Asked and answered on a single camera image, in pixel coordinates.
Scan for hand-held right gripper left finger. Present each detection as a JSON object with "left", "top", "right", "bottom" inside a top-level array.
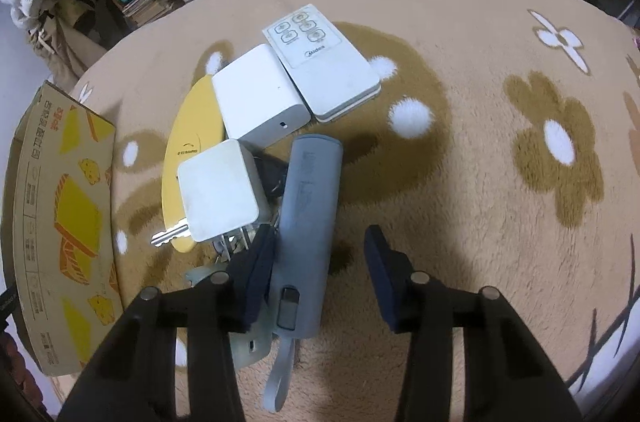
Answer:
[{"left": 57, "top": 226, "right": 279, "bottom": 422}]

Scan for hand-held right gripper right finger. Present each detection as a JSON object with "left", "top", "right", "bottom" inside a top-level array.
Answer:
[{"left": 364, "top": 226, "right": 583, "bottom": 422}]

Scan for grey-blue power bank with strap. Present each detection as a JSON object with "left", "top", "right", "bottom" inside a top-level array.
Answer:
[{"left": 262, "top": 133, "right": 344, "bottom": 413}]

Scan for small white square charger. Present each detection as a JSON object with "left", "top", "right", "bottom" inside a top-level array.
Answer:
[{"left": 177, "top": 139, "right": 273, "bottom": 253}]

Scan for silver key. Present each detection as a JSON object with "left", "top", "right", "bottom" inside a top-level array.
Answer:
[{"left": 151, "top": 225, "right": 191, "bottom": 248}]

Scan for yellow oval card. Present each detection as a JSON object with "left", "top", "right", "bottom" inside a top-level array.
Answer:
[{"left": 162, "top": 75, "right": 226, "bottom": 254}]

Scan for large white square charger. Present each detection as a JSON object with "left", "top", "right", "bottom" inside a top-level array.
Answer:
[{"left": 211, "top": 44, "right": 309, "bottom": 148}]

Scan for white remote with round buttons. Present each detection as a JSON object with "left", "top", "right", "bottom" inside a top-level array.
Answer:
[{"left": 262, "top": 4, "right": 382, "bottom": 123}]

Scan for cardboard box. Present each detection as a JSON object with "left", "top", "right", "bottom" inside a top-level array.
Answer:
[{"left": 10, "top": 80, "right": 126, "bottom": 377}]

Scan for beige flower-print blanket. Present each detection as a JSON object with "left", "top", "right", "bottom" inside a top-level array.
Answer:
[{"left": 50, "top": 0, "right": 640, "bottom": 422}]

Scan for stack of books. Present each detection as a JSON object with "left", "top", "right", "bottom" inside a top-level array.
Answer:
[{"left": 122, "top": 0, "right": 173, "bottom": 26}]

